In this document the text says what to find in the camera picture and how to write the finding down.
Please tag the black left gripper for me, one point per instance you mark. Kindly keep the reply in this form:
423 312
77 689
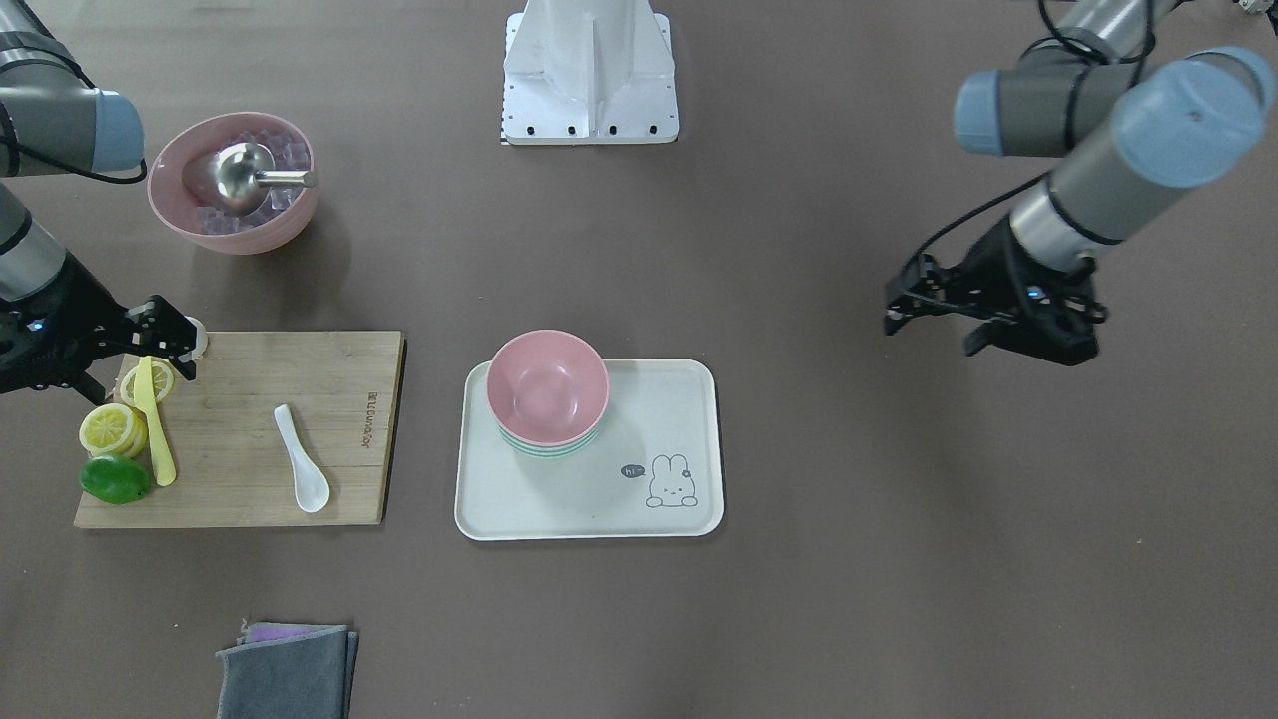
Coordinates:
991 262

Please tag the metal ice scoop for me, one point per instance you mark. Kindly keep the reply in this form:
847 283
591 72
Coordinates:
243 175

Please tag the white garlic bulb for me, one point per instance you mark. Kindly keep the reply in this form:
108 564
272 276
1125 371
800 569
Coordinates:
201 341

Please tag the lemon slice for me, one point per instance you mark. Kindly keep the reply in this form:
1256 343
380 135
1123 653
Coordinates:
163 381

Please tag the green lime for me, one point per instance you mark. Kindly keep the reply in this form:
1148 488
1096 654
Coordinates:
115 479

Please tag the purple cloth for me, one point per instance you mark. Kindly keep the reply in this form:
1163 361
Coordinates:
272 631

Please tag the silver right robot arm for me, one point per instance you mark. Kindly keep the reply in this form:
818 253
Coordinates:
54 120

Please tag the white rabbit tray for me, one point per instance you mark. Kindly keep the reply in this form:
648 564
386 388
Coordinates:
654 469

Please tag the white ceramic spoon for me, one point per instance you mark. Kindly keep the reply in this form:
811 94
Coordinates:
311 488

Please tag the yellow plastic knife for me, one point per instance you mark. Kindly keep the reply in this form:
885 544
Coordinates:
143 392

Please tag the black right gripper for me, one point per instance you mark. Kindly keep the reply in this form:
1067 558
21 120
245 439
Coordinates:
78 306

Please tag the wooden cutting board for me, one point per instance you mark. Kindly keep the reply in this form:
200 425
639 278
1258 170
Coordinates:
343 389

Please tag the green bowl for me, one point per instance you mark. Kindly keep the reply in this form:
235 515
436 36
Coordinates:
538 451

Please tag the pink bowl with ice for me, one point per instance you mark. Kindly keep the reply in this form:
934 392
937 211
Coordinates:
180 185

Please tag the half lemon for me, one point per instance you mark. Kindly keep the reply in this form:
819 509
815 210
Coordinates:
113 428

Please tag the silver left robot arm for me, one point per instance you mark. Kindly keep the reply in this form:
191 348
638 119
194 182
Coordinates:
1130 138

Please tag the grey cloth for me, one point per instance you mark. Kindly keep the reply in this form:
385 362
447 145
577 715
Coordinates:
307 677

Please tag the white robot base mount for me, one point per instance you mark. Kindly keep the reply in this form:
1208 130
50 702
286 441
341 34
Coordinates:
588 73

